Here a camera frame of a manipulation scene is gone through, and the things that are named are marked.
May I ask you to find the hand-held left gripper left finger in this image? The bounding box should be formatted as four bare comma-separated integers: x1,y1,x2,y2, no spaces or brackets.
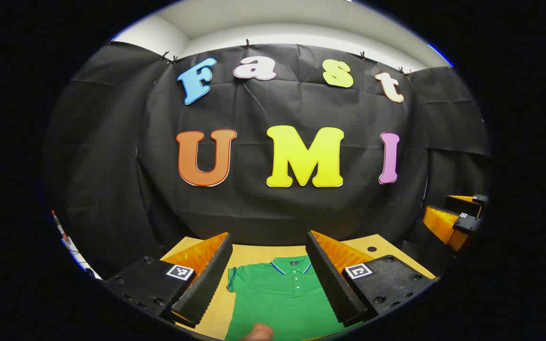
104,231,234,328

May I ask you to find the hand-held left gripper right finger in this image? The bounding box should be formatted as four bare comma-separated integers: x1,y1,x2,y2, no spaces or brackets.
305,230,438,328

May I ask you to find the green T-shirt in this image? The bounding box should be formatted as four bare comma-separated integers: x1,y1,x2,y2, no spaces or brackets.
225,256,364,341

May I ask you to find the black backdrop cloth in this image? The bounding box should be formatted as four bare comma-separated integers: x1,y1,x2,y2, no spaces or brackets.
42,40,491,280

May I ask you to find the white side desk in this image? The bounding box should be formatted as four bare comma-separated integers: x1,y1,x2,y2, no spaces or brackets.
57,227,104,281

